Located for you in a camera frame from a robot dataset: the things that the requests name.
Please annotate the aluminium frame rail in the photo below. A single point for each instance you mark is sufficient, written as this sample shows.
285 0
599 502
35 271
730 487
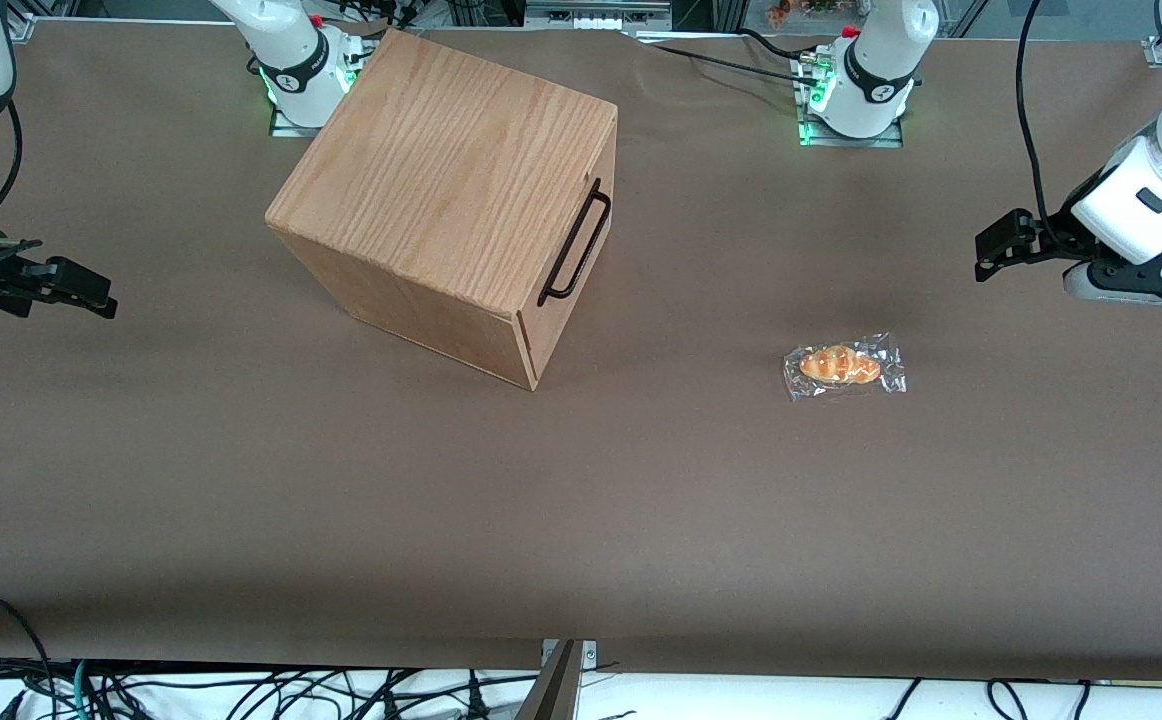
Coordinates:
591 15

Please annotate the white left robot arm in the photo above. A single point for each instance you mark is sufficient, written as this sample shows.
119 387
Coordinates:
876 60

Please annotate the brown table cover sheet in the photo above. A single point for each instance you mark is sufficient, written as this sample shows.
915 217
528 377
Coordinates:
641 520

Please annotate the metal clamp bracket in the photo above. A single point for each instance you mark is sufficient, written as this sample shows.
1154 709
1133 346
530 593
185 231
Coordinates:
589 655

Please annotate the wooden drawer cabinet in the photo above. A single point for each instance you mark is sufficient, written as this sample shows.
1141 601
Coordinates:
441 180

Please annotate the bread roll in clear wrapper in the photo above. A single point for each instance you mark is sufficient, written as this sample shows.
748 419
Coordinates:
839 366

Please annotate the metal table corner bracket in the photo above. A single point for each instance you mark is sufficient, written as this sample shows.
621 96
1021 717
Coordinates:
21 28
1158 52

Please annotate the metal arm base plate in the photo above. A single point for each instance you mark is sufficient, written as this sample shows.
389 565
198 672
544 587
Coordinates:
881 142
286 130

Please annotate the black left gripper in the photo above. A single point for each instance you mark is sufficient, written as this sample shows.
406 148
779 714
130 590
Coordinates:
1054 237

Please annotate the small orange objects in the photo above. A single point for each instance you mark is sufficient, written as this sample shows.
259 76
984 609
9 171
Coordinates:
779 12

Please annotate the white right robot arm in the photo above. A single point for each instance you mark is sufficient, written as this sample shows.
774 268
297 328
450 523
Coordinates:
286 40

